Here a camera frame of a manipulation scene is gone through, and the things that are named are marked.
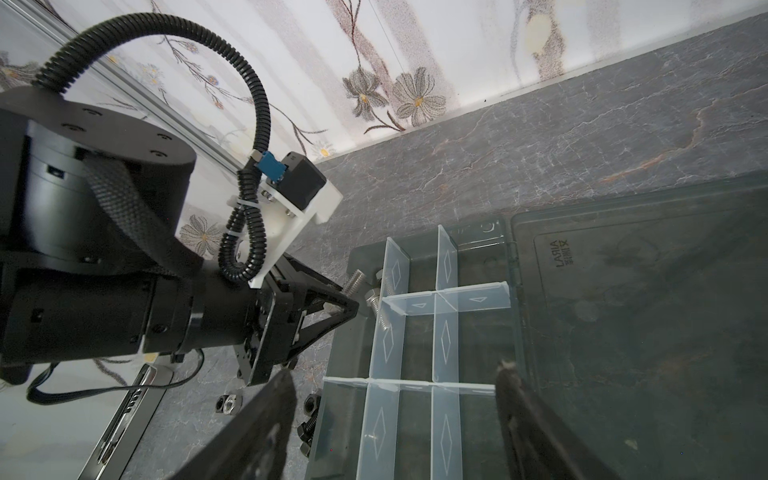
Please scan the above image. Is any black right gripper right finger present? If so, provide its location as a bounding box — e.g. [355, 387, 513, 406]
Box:
[495, 361, 619, 479]

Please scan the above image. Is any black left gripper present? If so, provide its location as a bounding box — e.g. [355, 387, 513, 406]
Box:
[234, 255, 359, 386]

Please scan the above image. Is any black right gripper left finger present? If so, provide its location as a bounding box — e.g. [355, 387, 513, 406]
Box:
[172, 369, 297, 480]

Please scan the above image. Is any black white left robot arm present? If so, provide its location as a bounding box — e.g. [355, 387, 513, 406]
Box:
[1, 12, 359, 405]

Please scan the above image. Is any silver hex nut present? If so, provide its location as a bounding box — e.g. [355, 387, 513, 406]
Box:
[215, 393, 243, 416]

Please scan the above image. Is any silver hex bolt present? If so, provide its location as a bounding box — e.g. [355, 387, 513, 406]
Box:
[341, 269, 367, 297]
[364, 288, 391, 331]

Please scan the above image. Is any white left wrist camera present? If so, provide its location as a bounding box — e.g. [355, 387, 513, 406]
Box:
[218, 150, 343, 289]

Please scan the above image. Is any green plastic organizer box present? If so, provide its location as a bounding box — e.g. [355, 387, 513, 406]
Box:
[306, 174, 767, 479]

